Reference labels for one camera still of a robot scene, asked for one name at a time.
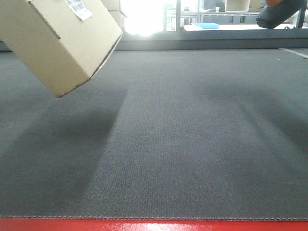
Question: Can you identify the white barcode label sticker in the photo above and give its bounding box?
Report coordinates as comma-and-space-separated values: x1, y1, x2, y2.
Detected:
65, 0, 93, 21

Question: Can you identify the brown cardboard package box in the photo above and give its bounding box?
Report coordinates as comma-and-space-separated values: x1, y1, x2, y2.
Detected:
0, 0, 122, 98

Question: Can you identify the dark metal post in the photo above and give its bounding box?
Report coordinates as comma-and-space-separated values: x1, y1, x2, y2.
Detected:
295, 5, 307, 29

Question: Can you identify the blue flat tray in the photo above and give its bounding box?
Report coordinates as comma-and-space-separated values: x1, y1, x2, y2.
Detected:
192, 23, 219, 30

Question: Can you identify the dark grey fabric mat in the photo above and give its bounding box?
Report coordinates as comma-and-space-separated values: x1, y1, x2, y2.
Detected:
0, 49, 308, 220

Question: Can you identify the orange black barcode scanner gun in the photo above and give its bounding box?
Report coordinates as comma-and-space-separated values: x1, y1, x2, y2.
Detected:
256, 0, 307, 29

